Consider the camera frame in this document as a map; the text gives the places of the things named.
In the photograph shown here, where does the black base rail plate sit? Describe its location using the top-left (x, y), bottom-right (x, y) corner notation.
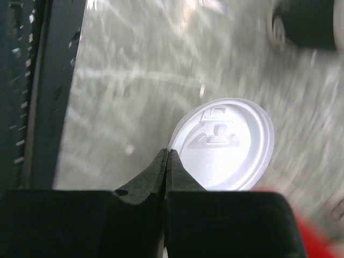
top-left (1, 1), bottom-right (86, 191)

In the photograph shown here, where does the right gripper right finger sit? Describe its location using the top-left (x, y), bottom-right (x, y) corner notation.
top-left (164, 150), bottom-right (306, 257)

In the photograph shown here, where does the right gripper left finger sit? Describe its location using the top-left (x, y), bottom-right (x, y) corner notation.
top-left (1, 149), bottom-right (167, 257)

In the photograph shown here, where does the red cup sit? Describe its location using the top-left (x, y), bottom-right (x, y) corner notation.
top-left (252, 187), bottom-right (344, 258)

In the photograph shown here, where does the black paper coffee cup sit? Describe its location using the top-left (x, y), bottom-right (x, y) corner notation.
top-left (266, 0), bottom-right (343, 52)

